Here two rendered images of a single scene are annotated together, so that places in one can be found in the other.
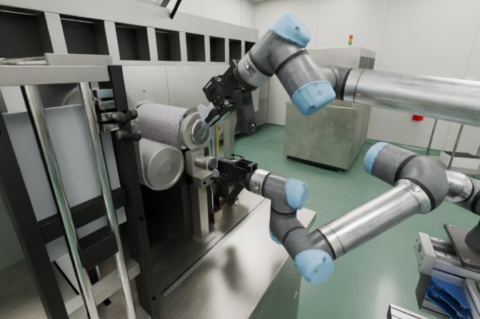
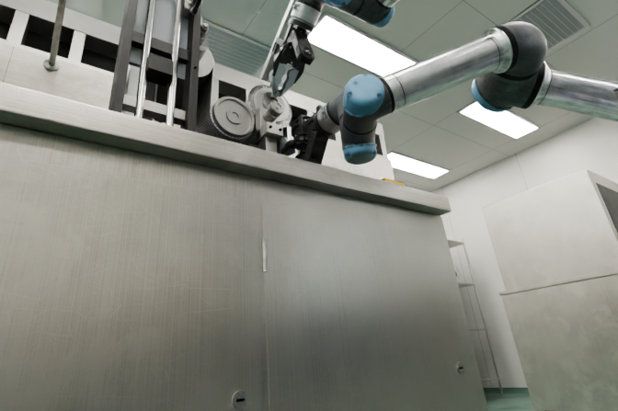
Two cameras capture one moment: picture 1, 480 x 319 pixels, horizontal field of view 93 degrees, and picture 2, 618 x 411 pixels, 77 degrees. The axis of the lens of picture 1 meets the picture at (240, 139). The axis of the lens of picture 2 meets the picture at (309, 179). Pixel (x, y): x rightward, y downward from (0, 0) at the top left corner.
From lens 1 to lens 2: 0.94 m
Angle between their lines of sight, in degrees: 46
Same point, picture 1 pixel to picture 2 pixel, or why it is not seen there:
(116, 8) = (221, 72)
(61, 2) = not seen: hidden behind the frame
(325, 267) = (368, 81)
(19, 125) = not seen: outside the picture
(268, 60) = not seen: outside the picture
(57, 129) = (160, 4)
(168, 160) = (236, 109)
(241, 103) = (295, 35)
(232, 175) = (303, 127)
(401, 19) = not seen: outside the picture
